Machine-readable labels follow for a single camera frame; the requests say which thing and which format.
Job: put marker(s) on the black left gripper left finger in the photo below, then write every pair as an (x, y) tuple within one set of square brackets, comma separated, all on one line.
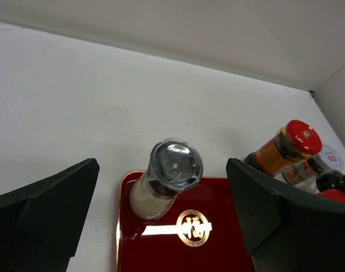
[(41, 223)]

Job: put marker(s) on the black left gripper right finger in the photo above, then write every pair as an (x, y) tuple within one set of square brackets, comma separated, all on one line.
[(285, 228)]

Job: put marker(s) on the glass salt grinder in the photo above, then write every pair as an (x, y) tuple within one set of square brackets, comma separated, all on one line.
[(174, 167)]

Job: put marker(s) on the short red-lid chili jar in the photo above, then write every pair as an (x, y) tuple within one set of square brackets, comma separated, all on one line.
[(301, 176)]

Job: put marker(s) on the red lacquer tray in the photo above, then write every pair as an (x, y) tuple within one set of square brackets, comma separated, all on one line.
[(200, 232)]

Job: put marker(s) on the white-lid jar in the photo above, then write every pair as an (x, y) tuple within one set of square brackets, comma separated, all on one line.
[(326, 160)]

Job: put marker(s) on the tall red-lid sauce jar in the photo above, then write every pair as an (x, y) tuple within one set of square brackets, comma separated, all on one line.
[(294, 143)]

